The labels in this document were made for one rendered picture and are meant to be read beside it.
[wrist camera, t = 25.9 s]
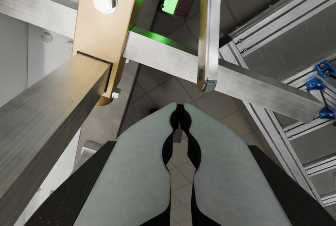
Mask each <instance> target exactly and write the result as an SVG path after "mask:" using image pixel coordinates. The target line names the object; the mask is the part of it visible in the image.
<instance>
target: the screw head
mask: <svg viewBox="0 0 336 226"><path fill-rule="evenodd" d="M93 1H94V7H95V8H96V9H98V10H99V11H101V12H102V13H105V14H110V13H113V12H114V11H115V10H116V9H117V6H118V0H93Z"/></svg>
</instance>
